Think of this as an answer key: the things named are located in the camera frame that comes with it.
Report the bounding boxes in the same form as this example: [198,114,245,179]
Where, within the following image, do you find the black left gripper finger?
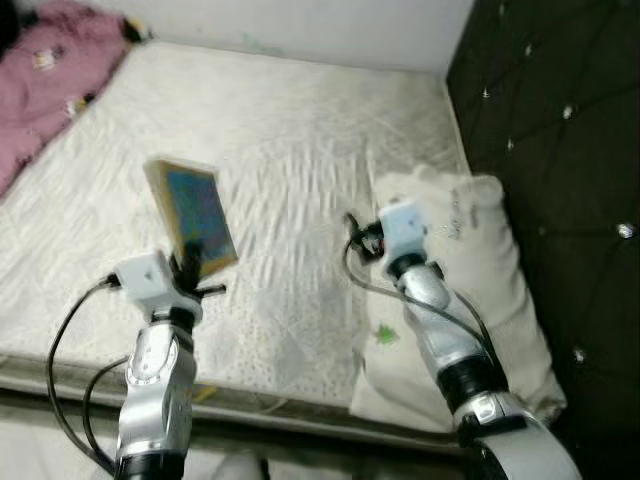
[172,243,207,293]

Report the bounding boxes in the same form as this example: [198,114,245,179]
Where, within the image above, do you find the colourful children's board book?
[145,157,239,279]

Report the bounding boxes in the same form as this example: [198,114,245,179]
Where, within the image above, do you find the white pillow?
[350,165,566,436]

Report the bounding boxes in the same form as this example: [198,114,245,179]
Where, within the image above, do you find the white quilted mattress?
[0,40,471,441]

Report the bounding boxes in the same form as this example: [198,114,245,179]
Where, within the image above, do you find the black tufted headboard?
[445,0,640,480]

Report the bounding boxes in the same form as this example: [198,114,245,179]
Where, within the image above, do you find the pink cartoon print blanket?
[0,0,151,196]

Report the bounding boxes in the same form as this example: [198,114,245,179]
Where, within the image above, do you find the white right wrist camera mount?
[378,200,429,259]

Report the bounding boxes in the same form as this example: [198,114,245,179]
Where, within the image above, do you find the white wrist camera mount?
[378,200,429,259]
[115,252,181,309]

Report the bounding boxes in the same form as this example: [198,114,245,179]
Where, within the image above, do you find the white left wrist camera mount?
[115,252,181,309]

